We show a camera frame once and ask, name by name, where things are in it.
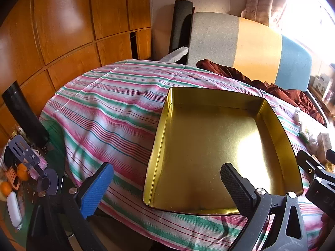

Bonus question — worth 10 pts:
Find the square tin box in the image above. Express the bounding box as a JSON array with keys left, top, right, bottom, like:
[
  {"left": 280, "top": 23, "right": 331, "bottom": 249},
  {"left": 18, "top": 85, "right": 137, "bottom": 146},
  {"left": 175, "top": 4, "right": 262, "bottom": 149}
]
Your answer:
[{"left": 143, "top": 86, "right": 304, "bottom": 216}]

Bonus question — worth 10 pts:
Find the white carton with blue label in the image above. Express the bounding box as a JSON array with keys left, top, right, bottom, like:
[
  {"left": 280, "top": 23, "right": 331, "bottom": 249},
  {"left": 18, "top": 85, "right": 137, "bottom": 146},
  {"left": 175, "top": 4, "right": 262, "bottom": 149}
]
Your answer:
[{"left": 313, "top": 75, "right": 333, "bottom": 95}]

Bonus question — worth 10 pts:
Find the black rolled mat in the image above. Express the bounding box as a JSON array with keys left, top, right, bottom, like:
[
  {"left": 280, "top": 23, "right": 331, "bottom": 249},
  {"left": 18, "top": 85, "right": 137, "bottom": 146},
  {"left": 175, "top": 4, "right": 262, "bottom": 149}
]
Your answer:
[{"left": 169, "top": 0, "right": 194, "bottom": 54}]

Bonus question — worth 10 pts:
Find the orange plastic grater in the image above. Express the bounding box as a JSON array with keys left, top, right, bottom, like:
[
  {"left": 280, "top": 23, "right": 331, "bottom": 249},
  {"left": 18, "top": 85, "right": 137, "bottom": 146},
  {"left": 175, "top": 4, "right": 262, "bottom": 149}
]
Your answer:
[{"left": 6, "top": 170, "right": 20, "bottom": 191}]

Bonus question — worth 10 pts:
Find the white foam block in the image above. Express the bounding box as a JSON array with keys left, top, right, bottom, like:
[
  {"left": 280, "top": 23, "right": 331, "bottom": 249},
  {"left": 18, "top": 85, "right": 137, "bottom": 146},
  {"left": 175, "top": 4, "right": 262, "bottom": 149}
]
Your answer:
[{"left": 160, "top": 46, "right": 189, "bottom": 64}]

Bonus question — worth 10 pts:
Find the glass side table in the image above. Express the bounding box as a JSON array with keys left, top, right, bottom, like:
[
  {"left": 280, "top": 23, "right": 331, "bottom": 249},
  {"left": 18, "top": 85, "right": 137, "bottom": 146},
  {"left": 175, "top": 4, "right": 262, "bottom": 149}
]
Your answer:
[{"left": 0, "top": 120, "right": 68, "bottom": 251}]

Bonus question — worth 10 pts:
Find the wooden wardrobe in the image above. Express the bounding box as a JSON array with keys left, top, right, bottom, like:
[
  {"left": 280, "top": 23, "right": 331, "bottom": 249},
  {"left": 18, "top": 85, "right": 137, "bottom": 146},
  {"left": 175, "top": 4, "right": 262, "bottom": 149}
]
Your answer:
[{"left": 0, "top": 0, "right": 152, "bottom": 147}]

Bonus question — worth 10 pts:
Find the window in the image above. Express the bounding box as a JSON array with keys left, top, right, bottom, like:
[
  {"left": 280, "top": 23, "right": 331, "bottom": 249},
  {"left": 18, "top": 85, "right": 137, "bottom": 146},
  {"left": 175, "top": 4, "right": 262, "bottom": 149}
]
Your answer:
[{"left": 281, "top": 0, "right": 335, "bottom": 66}]

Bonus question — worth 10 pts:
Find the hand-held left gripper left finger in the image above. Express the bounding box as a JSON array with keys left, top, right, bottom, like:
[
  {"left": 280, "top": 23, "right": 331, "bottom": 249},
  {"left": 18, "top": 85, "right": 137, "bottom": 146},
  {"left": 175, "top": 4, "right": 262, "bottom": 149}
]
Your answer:
[{"left": 26, "top": 162, "right": 114, "bottom": 251}]

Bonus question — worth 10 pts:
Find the mandarin orange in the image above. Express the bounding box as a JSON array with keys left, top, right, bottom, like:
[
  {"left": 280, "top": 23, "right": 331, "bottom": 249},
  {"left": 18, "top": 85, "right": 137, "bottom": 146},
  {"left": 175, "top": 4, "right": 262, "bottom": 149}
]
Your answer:
[
  {"left": 0, "top": 182, "right": 13, "bottom": 198},
  {"left": 17, "top": 163, "right": 29, "bottom": 181}
]

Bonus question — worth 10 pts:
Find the tall white box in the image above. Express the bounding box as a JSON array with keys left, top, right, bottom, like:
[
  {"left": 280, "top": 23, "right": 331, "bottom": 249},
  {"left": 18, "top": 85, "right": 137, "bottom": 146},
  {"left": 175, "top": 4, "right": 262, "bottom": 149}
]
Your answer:
[{"left": 317, "top": 133, "right": 332, "bottom": 160}]

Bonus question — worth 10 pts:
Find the black cylinder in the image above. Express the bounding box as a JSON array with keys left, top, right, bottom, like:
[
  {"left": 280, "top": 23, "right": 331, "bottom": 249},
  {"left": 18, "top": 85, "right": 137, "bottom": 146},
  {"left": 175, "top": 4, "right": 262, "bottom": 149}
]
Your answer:
[{"left": 2, "top": 82, "right": 50, "bottom": 147}]

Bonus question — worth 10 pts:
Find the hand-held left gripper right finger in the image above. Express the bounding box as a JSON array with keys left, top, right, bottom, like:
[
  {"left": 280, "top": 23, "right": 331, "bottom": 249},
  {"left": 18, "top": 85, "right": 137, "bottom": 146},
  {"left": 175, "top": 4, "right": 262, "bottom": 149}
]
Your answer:
[{"left": 220, "top": 163, "right": 308, "bottom": 251}]

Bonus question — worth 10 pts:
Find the striped bedsheet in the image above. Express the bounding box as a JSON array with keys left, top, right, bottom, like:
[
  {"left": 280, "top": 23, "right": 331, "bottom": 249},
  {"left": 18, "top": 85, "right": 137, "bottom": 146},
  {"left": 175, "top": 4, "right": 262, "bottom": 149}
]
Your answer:
[{"left": 39, "top": 60, "right": 329, "bottom": 251}]

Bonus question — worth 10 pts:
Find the grey round disc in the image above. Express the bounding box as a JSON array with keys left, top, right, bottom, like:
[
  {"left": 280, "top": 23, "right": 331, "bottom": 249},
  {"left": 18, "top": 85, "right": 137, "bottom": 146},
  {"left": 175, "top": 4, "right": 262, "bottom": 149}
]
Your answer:
[{"left": 38, "top": 169, "right": 59, "bottom": 195}]

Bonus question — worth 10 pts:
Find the black spatula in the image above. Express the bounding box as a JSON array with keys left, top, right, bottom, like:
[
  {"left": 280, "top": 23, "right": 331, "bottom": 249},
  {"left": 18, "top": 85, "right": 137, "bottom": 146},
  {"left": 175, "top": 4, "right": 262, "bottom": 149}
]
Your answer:
[{"left": 8, "top": 135, "right": 49, "bottom": 179}]

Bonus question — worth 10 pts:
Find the maroon cloth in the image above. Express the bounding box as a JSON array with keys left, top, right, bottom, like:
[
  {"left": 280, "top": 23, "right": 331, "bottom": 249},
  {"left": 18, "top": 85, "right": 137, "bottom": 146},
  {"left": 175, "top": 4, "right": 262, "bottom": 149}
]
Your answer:
[{"left": 196, "top": 59, "right": 325, "bottom": 124}]

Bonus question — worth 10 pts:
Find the grey bed rail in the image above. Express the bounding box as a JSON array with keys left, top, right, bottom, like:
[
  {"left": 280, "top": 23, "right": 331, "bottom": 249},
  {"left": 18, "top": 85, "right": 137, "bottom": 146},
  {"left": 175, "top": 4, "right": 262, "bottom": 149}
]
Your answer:
[{"left": 307, "top": 89, "right": 329, "bottom": 128}]

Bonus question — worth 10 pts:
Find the beige curtain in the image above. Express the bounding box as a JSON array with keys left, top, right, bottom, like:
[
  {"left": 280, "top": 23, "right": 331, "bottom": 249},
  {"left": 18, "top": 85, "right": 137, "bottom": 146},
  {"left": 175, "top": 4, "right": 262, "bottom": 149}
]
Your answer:
[{"left": 241, "top": 0, "right": 291, "bottom": 27}]

